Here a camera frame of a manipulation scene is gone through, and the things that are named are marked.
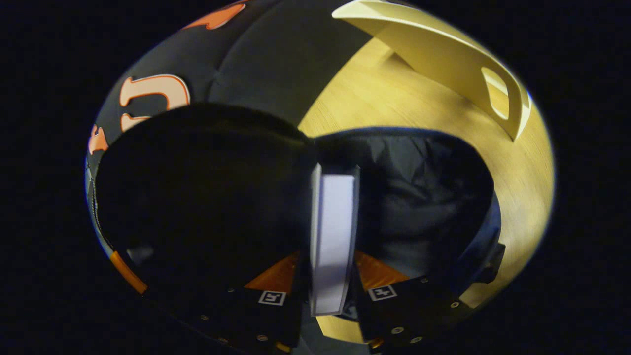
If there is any blue schoolbag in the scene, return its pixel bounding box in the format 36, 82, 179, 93
93, 102, 507, 348

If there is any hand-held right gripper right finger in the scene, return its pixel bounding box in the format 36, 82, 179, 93
353, 250, 475, 351

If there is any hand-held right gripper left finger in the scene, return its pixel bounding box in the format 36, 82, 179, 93
189, 251, 304, 354

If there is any white bookshelf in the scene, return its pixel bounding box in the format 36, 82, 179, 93
332, 0, 532, 142

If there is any black backdrop cloth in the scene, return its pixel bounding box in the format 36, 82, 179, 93
86, 0, 376, 171

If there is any white spine book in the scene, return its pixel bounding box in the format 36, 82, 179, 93
309, 164, 361, 317

